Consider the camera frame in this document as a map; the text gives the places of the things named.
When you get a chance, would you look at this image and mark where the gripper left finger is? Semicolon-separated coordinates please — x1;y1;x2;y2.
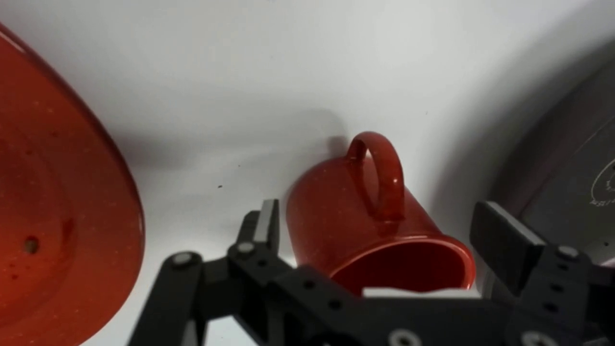
126;198;385;346

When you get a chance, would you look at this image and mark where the red speckled bowl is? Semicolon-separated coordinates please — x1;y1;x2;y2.
0;23;146;346

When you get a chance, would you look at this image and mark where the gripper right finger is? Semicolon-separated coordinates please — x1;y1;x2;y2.
469;201;615;346

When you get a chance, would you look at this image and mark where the dark grey round pan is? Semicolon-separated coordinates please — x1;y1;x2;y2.
480;41;615;298

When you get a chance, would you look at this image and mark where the red speckled mug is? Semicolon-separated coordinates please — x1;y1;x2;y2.
286;132;477;295

